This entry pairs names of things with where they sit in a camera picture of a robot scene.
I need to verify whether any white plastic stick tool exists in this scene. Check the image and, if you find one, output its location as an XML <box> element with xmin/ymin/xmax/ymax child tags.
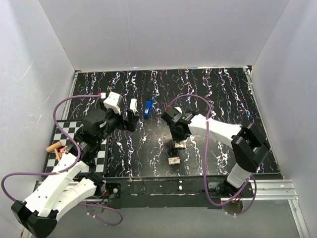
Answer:
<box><xmin>129</xmin><ymin>98</ymin><xmax>137</xmax><ymax>116</ymax></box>

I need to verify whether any purple cable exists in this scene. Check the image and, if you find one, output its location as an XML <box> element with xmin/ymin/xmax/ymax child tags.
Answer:
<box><xmin>167</xmin><ymin>94</ymin><xmax>257</xmax><ymax>215</ymax></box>
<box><xmin>1</xmin><ymin>93</ymin><xmax>123</xmax><ymax>226</ymax></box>

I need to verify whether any blue black stapler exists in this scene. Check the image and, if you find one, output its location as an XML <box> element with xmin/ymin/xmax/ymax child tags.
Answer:
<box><xmin>143</xmin><ymin>100</ymin><xmax>154</xmax><ymax>118</ymax></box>

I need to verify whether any white staple box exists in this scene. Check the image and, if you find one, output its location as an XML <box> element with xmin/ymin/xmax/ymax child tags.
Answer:
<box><xmin>168</xmin><ymin>157</ymin><xmax>181</xmax><ymax>166</ymax></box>

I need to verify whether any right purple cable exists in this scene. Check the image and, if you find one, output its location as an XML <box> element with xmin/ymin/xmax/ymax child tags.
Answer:
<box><xmin>167</xmin><ymin>94</ymin><xmax>257</xmax><ymax>215</ymax></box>

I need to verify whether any black white checkerboard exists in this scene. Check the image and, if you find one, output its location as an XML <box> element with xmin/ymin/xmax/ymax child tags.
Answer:
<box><xmin>41</xmin><ymin>119</ymin><xmax>107</xmax><ymax>177</ymax></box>

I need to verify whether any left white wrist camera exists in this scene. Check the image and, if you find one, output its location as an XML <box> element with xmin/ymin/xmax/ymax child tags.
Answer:
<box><xmin>103</xmin><ymin>92</ymin><xmax>123</xmax><ymax>115</ymax></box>

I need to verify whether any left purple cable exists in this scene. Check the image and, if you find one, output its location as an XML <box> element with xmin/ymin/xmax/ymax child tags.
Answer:
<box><xmin>1</xmin><ymin>93</ymin><xmax>123</xmax><ymax>226</ymax></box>

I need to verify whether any wooden toy hammer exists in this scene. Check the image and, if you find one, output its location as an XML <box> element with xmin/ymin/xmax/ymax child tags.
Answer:
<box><xmin>46</xmin><ymin>141</ymin><xmax>62</xmax><ymax>161</ymax></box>

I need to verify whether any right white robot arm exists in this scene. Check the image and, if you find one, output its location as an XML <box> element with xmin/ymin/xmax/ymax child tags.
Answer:
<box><xmin>161</xmin><ymin>107</ymin><xmax>270</xmax><ymax>197</ymax></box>

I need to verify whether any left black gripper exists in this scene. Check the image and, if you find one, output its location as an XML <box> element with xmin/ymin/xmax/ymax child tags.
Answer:
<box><xmin>97</xmin><ymin>100</ymin><xmax>139</xmax><ymax>143</ymax></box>

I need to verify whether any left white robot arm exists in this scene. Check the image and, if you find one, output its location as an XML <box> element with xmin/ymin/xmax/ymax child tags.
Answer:
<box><xmin>11</xmin><ymin>108</ymin><xmax>139</xmax><ymax>238</ymax></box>

